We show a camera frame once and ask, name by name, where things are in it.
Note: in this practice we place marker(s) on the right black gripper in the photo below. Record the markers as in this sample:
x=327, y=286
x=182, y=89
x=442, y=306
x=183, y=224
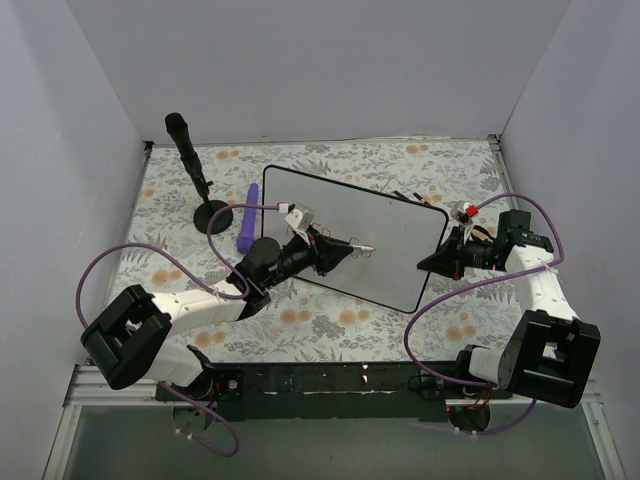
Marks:
x=458, y=253

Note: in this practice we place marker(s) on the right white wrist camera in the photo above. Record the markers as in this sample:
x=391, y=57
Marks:
x=463, y=213

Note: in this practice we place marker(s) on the black round microphone stand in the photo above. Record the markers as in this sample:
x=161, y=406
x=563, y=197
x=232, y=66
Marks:
x=206, y=211

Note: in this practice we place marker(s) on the purple microphone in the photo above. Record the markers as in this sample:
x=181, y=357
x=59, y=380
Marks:
x=245, y=238

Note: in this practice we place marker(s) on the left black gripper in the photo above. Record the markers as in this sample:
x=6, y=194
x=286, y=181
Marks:
x=316, y=252

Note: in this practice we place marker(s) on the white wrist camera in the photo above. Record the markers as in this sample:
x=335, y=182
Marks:
x=297, y=217
x=463, y=213

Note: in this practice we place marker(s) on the white whiteboard black frame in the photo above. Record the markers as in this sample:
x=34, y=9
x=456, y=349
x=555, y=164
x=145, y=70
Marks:
x=401, y=232

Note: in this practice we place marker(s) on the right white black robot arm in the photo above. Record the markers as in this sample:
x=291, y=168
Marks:
x=550, y=354

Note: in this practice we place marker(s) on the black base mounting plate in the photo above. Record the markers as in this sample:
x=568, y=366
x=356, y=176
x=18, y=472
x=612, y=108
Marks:
x=340, y=406

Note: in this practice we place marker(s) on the black microphone on stand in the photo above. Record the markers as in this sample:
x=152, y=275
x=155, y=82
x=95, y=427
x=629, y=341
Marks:
x=177, y=129

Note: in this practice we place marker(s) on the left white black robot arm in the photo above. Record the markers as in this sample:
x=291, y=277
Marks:
x=130, y=339

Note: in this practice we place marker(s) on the aluminium frame rail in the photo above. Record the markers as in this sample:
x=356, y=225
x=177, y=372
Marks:
x=235, y=382

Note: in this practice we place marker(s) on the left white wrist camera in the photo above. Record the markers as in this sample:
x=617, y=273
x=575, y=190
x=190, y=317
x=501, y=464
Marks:
x=297, y=217

